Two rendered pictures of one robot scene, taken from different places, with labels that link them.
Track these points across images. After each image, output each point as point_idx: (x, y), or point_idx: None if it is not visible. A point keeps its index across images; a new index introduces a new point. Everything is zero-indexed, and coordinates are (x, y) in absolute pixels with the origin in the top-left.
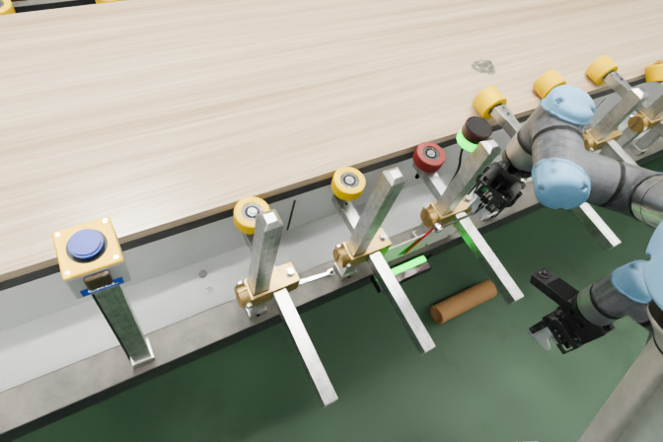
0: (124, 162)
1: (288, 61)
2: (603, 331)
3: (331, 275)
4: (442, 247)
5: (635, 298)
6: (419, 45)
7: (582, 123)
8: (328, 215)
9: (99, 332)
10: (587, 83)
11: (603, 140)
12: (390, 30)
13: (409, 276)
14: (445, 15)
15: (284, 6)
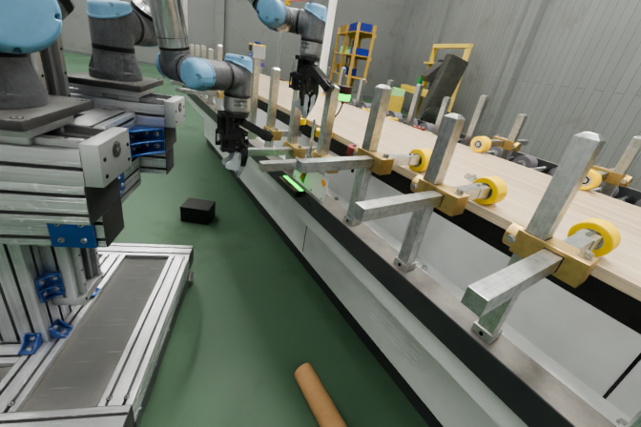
0: (313, 111)
1: (392, 133)
2: (219, 111)
3: None
4: (314, 205)
5: (229, 63)
6: (459, 163)
7: (304, 8)
8: (328, 187)
9: None
10: None
11: (427, 182)
12: (459, 157)
13: (287, 184)
14: (516, 178)
15: (432, 138)
